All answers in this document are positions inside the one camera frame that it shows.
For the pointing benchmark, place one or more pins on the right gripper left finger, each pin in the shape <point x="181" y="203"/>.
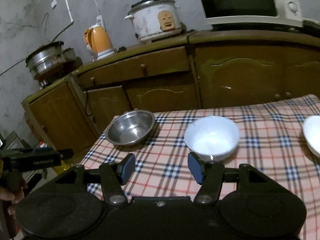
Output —
<point x="110" y="176"/>

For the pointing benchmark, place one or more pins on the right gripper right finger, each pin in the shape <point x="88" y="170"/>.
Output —
<point x="212" y="175"/>

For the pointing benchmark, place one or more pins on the person's left hand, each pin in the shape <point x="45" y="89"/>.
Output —
<point x="9" y="229"/>

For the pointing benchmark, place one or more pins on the blue-white ceramic bowl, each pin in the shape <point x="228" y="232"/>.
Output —
<point x="212" y="138"/>

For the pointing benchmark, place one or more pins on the cooking oil bottle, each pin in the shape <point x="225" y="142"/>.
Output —
<point x="62" y="168"/>

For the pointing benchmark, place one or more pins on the steel mixing bowl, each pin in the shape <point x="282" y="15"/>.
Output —
<point x="130" y="128"/>

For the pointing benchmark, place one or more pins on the plaid tablecloth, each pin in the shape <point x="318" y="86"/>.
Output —
<point x="161" y="190"/>

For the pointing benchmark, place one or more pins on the brown wooden sideboard cabinet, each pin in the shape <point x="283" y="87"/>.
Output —
<point x="205" y="69"/>

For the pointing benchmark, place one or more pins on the stacked steel steamer pot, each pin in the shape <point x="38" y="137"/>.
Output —
<point x="51" y="62"/>

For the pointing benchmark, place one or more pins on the shallow white bowl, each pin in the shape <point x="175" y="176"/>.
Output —
<point x="311" y="132"/>

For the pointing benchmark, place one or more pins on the orange electric kettle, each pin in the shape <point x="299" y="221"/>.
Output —
<point x="97" y="41"/>

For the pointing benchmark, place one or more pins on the white rice cooker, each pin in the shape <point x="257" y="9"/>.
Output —
<point x="154" y="19"/>

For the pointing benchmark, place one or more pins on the white microwave oven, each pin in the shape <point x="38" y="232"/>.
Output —
<point x="281" y="12"/>

